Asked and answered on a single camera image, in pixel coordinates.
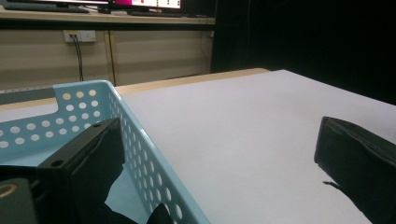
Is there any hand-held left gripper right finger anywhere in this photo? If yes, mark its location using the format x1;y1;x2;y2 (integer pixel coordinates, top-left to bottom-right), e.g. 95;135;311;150
313;116;396;224

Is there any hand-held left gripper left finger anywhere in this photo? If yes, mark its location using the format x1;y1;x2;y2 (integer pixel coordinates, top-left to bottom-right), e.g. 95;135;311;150
36;117;126;224

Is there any light blue perforated basket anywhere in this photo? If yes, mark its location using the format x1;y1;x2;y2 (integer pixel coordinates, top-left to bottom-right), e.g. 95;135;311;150
0;79;211;224

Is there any black curtain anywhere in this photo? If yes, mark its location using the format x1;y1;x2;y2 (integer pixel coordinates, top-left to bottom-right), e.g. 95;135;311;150
210;0;396;105

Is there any wooden table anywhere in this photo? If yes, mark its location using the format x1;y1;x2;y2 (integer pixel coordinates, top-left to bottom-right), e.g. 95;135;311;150
0;67;271;112

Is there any long wooden desk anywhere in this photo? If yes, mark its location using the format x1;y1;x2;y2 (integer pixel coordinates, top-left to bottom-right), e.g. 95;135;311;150
0;6;217;91

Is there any black keyboard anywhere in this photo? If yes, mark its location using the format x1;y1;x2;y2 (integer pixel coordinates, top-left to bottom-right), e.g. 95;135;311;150
126;10;185;19
2;2;91;14

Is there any dark monitor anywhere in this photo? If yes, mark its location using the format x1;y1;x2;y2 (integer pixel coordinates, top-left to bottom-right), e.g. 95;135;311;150
0;0;110;7

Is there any monitor with pink screen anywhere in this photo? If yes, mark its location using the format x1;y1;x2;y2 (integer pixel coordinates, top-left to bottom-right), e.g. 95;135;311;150
108;0;182;10

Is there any black socket cable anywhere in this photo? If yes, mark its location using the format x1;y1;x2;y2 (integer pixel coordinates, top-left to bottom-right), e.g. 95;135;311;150
69;35;85;82

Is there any white wall socket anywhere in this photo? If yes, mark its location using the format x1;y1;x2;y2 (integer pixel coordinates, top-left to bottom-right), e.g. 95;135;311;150
63;29;97;43

